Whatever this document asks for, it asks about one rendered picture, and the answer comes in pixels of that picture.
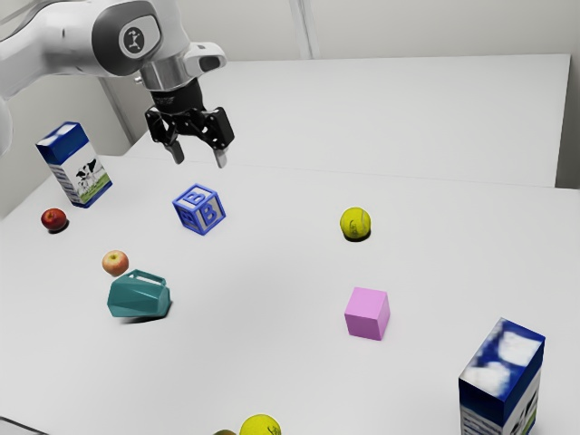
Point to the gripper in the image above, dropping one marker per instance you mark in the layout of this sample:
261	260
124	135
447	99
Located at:
179	102

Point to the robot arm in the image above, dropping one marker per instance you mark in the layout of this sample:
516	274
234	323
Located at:
68	41

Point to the teal faceted mug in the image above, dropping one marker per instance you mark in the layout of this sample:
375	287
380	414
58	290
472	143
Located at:
138	299

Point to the blue letter block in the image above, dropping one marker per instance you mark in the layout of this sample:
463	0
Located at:
199	209

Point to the blue white milk carton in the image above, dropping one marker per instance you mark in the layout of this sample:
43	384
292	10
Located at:
498	385
74	165

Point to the red yellow apple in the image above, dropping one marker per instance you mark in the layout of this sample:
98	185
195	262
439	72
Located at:
115	263

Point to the dark red apple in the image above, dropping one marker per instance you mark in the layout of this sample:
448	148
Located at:
53	219

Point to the yellow tennis ball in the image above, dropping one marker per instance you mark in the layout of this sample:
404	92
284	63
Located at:
260	426
355	223

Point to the pink cube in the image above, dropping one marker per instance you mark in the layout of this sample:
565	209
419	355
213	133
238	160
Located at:
366	313

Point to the olive green fruit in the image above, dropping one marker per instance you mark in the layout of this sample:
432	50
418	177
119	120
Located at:
225	432

